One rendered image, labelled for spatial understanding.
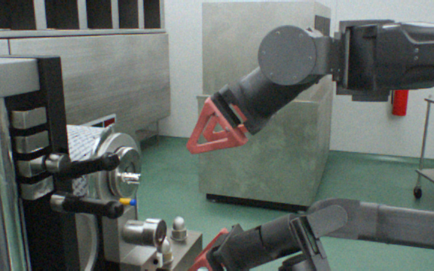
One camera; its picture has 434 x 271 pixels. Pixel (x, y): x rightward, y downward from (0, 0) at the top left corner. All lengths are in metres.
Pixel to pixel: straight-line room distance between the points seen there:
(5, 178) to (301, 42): 0.27
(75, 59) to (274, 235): 0.69
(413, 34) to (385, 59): 0.04
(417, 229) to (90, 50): 0.86
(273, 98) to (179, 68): 5.03
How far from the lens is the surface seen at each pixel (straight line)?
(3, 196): 0.32
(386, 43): 0.45
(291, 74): 0.42
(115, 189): 0.63
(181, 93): 5.55
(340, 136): 5.18
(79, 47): 1.13
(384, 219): 0.67
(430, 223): 0.70
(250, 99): 0.50
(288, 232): 0.64
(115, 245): 0.64
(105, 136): 0.62
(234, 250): 0.67
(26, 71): 0.31
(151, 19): 1.56
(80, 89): 1.13
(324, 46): 0.41
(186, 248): 0.89
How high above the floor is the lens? 1.46
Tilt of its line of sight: 15 degrees down
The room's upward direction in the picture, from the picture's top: straight up
